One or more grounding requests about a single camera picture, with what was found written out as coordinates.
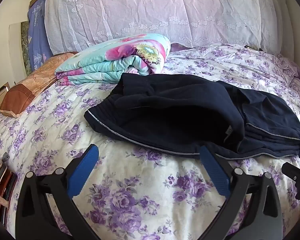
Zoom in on purple floral bedsheet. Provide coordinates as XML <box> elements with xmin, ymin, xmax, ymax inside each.
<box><xmin>0</xmin><ymin>42</ymin><xmax>300</xmax><ymax>240</ymax></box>

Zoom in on purple floral pillow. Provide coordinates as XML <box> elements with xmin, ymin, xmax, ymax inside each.
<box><xmin>275</xmin><ymin>54</ymin><xmax>300</xmax><ymax>90</ymax></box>

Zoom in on folded floral quilt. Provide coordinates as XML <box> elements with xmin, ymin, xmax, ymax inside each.
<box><xmin>54</xmin><ymin>33</ymin><xmax>171</xmax><ymax>86</ymax></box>

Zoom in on navy blue pants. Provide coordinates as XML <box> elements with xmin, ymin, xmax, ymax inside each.
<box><xmin>84</xmin><ymin>72</ymin><xmax>300</xmax><ymax>160</ymax></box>

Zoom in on blue patterned cloth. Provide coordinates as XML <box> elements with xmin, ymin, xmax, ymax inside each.
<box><xmin>27</xmin><ymin>0</ymin><xmax>54</xmax><ymax>77</ymax></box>

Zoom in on orange brown pillow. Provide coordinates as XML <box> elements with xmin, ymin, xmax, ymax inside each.
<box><xmin>0</xmin><ymin>52</ymin><xmax>78</xmax><ymax>118</ymax></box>

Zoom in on white lace headboard cover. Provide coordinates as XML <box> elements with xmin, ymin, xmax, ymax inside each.
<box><xmin>44</xmin><ymin>0</ymin><xmax>283</xmax><ymax>55</ymax></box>

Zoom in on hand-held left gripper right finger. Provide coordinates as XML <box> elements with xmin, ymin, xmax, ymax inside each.
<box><xmin>199</xmin><ymin>146</ymin><xmax>283</xmax><ymax>240</ymax></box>

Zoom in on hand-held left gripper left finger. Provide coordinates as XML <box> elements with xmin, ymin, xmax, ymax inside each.
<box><xmin>15</xmin><ymin>144</ymin><xmax>100</xmax><ymax>240</ymax></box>

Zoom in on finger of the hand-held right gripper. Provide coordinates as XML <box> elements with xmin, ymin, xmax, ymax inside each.
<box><xmin>282</xmin><ymin>162</ymin><xmax>300</xmax><ymax>180</ymax></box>

